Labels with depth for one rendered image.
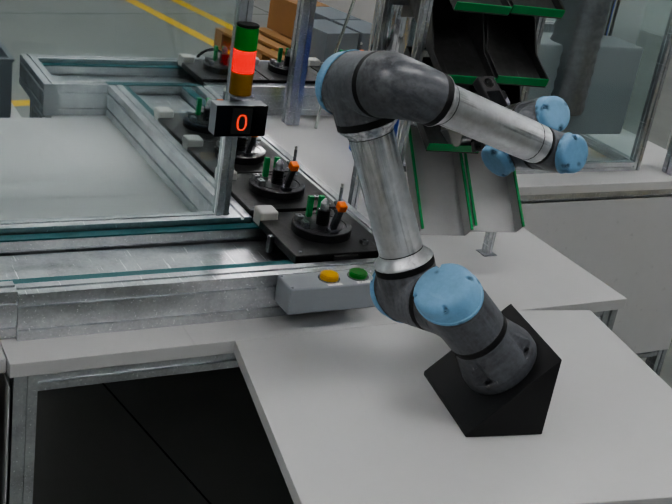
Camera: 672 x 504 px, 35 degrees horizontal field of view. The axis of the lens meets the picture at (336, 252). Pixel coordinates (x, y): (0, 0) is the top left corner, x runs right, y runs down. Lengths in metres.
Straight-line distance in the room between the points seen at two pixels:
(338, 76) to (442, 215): 0.74
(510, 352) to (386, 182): 0.38
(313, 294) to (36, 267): 0.57
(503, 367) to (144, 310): 0.72
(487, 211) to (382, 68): 0.87
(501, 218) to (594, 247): 1.11
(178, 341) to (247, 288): 0.19
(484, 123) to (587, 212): 1.74
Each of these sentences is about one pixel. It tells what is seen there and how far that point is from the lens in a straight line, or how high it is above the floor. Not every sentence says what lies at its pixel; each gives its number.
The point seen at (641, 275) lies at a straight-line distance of 3.91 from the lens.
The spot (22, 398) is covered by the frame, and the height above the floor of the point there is 0.78.
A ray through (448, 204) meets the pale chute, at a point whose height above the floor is 1.05.
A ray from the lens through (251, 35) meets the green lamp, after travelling 2.31.
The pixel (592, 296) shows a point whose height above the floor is 0.86.
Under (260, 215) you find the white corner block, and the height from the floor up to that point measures 0.98.
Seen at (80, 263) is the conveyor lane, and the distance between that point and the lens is 2.29.
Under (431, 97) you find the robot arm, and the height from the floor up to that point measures 1.46.
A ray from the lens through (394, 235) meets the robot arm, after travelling 1.96.
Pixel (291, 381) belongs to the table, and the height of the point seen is 0.86.
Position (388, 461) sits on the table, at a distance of 1.87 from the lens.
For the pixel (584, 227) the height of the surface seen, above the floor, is 0.70.
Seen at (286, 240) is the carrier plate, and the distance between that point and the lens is 2.37.
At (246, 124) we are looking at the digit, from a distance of 2.37.
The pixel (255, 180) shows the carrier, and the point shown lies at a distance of 2.63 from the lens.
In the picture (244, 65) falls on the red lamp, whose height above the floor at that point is 1.33.
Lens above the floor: 1.90
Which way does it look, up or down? 23 degrees down
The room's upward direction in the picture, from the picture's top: 9 degrees clockwise
